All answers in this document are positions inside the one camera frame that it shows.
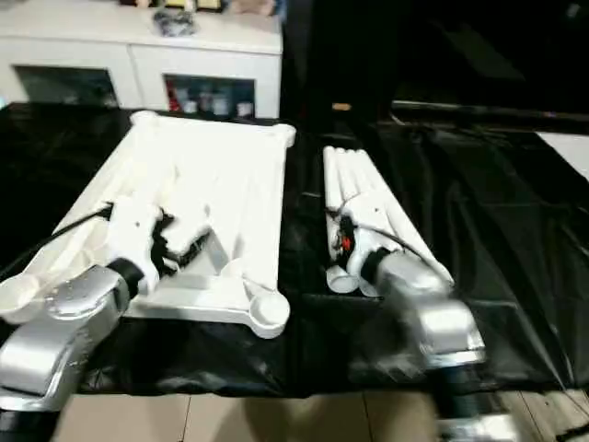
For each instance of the white plastic table leg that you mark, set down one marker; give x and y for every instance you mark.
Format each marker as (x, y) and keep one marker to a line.
(332, 184)
(346, 177)
(358, 177)
(396, 202)

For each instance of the white plastic table top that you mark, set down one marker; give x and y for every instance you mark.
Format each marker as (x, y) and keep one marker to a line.
(221, 184)

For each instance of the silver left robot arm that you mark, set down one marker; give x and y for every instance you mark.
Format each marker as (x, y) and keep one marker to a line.
(69, 313)

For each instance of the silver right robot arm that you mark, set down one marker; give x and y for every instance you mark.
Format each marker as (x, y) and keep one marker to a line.
(414, 285)

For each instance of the small tan tag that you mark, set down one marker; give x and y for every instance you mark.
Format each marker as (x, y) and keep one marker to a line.
(341, 107)

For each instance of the black plastic mat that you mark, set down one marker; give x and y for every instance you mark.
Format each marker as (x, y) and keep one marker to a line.
(483, 230)

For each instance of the white cup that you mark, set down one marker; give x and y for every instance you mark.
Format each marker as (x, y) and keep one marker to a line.
(244, 109)

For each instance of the black metal rod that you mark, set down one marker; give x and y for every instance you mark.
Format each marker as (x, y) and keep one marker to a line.
(460, 109)

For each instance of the black backdrop cloth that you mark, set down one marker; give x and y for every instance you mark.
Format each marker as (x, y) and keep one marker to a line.
(414, 55)

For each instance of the white cabinet with glass doors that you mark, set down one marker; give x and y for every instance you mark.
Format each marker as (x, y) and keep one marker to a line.
(138, 55)

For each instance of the black bundle on cabinet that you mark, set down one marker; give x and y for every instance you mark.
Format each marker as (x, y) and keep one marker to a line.
(175, 23)

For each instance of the white flat panel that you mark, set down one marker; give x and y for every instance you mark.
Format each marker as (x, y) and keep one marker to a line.
(566, 152)

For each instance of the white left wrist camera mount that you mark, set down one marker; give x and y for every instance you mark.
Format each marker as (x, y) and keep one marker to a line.
(133, 230)

